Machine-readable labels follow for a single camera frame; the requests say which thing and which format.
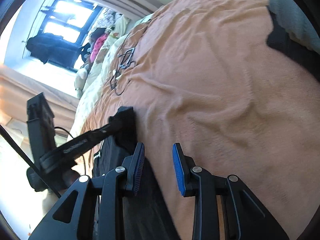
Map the orange bed blanket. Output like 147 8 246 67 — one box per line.
82 0 319 239

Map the peach curtain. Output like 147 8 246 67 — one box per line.
1 64 79 130

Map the plush toys pile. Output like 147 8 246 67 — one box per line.
74 9 131 98

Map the grey and black clothes pile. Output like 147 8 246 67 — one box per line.
266 0 319 67

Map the black cable on bed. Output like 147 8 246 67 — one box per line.
109 32 138 96

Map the black garment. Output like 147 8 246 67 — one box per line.
92 106 179 239

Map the black framed window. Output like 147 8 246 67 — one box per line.
22 0 103 74

